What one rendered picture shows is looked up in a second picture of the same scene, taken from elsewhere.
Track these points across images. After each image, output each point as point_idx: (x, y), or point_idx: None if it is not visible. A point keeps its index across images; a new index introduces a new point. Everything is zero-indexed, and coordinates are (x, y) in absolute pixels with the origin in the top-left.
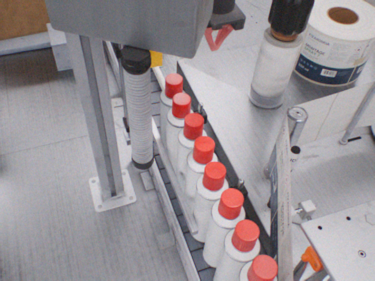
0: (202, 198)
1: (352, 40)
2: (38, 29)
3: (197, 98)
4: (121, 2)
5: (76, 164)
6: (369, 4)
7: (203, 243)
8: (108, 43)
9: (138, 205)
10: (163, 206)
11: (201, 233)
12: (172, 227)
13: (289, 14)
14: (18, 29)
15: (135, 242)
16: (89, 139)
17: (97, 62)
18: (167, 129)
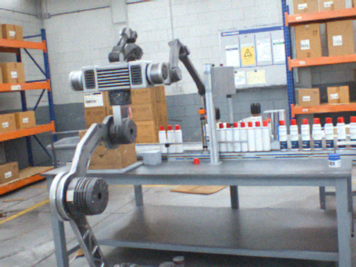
0: (244, 129)
1: (224, 124)
2: (133, 161)
3: (204, 149)
4: (226, 86)
5: (199, 165)
6: (163, 191)
7: (247, 151)
8: (161, 154)
9: (224, 161)
10: (229, 158)
11: (246, 146)
12: (238, 156)
13: (217, 112)
14: (130, 161)
15: (234, 162)
16: (211, 138)
17: (214, 108)
18: (220, 134)
